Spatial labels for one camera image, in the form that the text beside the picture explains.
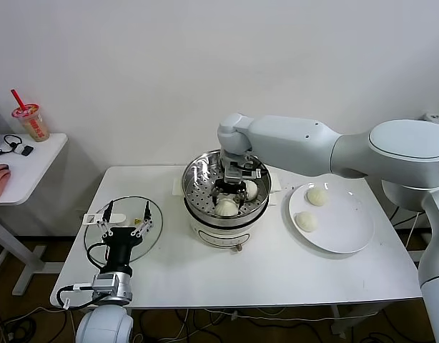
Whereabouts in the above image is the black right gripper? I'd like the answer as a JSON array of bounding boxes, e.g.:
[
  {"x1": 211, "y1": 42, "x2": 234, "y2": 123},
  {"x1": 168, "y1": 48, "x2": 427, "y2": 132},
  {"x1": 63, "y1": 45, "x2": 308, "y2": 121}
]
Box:
[{"x1": 211, "y1": 177, "x2": 250, "y2": 210}]

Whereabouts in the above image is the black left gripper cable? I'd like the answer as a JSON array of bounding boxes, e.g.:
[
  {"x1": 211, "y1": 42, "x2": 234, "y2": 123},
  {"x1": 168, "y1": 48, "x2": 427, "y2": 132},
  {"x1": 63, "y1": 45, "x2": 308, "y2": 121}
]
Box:
[{"x1": 87, "y1": 242, "x2": 110, "y2": 269}]

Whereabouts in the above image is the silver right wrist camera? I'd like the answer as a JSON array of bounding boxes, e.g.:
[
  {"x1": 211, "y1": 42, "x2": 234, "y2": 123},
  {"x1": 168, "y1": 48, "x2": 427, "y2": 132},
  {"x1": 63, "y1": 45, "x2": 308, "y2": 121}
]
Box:
[{"x1": 222, "y1": 160, "x2": 260, "y2": 184}]

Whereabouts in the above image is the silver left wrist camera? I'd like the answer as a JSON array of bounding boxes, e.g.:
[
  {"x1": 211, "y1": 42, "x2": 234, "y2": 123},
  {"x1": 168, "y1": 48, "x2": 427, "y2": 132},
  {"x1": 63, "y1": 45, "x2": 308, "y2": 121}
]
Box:
[{"x1": 56, "y1": 273, "x2": 117, "y2": 310}]

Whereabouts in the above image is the white round plate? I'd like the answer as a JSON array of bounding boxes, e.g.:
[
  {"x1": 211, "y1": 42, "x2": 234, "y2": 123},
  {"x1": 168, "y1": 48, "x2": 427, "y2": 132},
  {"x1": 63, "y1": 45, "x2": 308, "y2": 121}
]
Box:
[{"x1": 287, "y1": 181, "x2": 375, "y2": 254}]

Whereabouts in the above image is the white hanging cable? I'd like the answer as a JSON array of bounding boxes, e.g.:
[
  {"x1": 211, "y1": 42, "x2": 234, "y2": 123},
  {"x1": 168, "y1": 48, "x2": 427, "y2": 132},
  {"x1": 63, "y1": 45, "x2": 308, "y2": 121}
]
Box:
[{"x1": 405, "y1": 212, "x2": 420, "y2": 251}]

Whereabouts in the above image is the glass lid with white handle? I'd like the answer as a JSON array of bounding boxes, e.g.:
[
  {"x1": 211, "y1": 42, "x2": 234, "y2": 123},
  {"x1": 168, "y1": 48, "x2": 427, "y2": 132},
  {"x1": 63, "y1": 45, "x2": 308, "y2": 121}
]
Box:
[{"x1": 82, "y1": 195, "x2": 163, "y2": 265}]

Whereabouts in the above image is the white electric steamer pot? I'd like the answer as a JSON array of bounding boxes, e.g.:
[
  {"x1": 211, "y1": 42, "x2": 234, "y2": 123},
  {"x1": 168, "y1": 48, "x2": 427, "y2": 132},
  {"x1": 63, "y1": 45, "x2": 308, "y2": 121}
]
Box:
[{"x1": 171, "y1": 172, "x2": 281, "y2": 255}]

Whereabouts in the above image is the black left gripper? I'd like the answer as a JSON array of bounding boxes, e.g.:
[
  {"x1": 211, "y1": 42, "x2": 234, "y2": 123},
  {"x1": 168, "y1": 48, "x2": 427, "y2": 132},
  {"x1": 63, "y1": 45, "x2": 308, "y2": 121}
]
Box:
[{"x1": 96, "y1": 199, "x2": 156, "y2": 276}]

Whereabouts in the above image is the plastic bubble tea cup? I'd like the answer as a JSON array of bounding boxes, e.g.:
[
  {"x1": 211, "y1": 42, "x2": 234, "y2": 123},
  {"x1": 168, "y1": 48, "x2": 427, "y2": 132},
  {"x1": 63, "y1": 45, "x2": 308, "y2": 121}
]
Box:
[{"x1": 11, "y1": 103, "x2": 51, "y2": 143}]

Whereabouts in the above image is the white desk with label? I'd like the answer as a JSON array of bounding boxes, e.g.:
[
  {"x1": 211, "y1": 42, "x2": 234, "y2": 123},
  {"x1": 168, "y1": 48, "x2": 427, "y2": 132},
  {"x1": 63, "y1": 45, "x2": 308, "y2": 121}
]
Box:
[{"x1": 407, "y1": 112, "x2": 439, "y2": 265}]

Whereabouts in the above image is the white side table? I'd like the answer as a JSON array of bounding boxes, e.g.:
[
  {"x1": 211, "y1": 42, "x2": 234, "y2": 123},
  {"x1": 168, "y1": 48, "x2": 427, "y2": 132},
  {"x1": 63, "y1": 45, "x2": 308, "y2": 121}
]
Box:
[{"x1": 0, "y1": 134, "x2": 69, "y2": 297}]

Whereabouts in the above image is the white steamed baozi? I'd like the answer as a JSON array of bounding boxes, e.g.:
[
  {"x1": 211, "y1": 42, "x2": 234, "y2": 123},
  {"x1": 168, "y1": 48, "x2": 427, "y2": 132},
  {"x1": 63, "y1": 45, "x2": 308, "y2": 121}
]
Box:
[
  {"x1": 240, "y1": 179, "x2": 259, "y2": 201},
  {"x1": 294, "y1": 211, "x2": 318, "y2": 233},
  {"x1": 305, "y1": 188, "x2": 329, "y2": 207},
  {"x1": 214, "y1": 199, "x2": 238, "y2": 217}
]

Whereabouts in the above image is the stainless steel steamer basket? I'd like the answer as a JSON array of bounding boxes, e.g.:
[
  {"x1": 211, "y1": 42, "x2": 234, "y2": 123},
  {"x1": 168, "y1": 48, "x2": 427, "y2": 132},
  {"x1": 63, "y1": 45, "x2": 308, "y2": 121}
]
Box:
[{"x1": 180, "y1": 148, "x2": 271, "y2": 227}]

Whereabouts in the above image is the red drinking straw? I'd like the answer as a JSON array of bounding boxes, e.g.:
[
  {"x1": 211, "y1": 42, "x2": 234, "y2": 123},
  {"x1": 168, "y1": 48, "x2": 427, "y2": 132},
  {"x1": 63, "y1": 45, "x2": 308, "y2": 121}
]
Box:
[{"x1": 10, "y1": 89, "x2": 27, "y2": 111}]

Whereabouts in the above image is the white floor cable with connector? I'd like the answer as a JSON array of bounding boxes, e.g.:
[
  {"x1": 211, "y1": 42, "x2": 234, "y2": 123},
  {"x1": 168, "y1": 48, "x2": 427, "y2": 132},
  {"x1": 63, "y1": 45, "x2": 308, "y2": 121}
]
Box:
[{"x1": 183, "y1": 309, "x2": 367, "y2": 322}]

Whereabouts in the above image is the black cable with white plug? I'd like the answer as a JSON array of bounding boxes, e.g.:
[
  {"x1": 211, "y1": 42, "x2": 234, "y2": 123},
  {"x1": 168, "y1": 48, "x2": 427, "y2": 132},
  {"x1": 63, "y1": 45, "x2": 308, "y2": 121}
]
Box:
[{"x1": 0, "y1": 134, "x2": 26, "y2": 156}]

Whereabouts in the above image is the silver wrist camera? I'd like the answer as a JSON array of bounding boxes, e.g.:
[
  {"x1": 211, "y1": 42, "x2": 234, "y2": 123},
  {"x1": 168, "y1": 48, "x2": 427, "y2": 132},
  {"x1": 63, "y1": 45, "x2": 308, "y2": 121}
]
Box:
[
  {"x1": 56, "y1": 273, "x2": 117, "y2": 310},
  {"x1": 222, "y1": 160, "x2": 260, "y2": 184}
]

